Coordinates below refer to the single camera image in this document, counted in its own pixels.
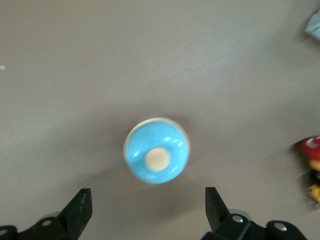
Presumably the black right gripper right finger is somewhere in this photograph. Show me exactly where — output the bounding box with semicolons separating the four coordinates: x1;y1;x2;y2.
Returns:
201;186;307;240

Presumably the blue bell beige button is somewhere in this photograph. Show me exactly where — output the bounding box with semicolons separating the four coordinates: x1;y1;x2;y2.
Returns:
123;117;191;185

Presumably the red yellow black pushbutton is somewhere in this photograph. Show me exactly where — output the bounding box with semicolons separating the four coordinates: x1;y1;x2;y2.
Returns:
292;134;320;208

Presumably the white circuit breaker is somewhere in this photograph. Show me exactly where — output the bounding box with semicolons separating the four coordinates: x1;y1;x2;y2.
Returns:
303;11;320;41

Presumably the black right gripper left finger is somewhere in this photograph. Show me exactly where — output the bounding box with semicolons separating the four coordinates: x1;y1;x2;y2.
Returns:
0;188;93;240

